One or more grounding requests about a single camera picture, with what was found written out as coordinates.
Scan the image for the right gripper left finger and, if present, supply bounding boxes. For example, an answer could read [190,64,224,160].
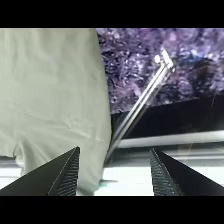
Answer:
[0,146,81,197]

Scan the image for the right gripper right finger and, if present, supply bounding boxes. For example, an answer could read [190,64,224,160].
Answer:
[149,147,224,197]

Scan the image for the green shirt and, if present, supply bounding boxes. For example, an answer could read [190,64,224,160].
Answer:
[0,27,113,197]

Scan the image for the silver frame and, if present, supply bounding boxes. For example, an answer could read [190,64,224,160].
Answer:
[0,130,224,197]

